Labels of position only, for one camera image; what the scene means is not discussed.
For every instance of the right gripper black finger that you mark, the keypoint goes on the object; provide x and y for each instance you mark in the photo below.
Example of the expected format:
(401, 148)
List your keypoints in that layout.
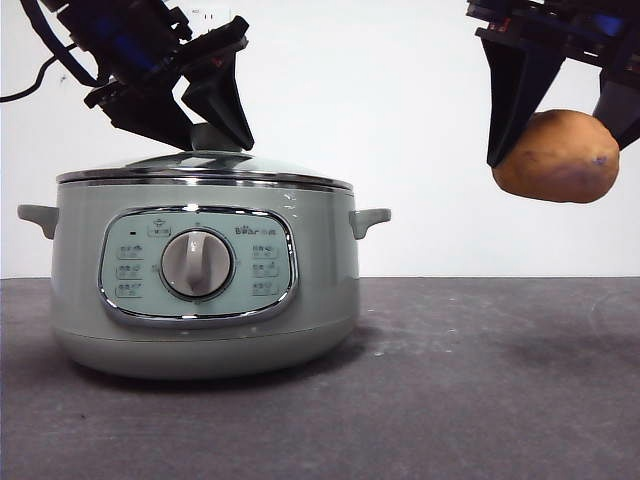
(515, 85)
(622, 112)

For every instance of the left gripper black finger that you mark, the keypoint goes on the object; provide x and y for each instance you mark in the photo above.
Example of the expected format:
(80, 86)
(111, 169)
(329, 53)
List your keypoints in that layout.
(155, 117)
(225, 100)

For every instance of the glass lid with green knob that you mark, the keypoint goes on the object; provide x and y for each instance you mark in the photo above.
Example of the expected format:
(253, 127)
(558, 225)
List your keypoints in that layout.
(225, 166)

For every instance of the brown potato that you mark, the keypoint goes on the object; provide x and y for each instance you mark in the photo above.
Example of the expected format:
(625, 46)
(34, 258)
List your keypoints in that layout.
(560, 160)

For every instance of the sage green electric cooking pot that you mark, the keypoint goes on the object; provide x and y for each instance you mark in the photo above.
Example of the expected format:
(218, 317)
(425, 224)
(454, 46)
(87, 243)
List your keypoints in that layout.
(320, 275)

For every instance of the white wall socket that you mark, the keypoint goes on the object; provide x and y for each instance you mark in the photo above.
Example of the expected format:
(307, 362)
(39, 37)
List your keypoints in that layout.
(221, 14)

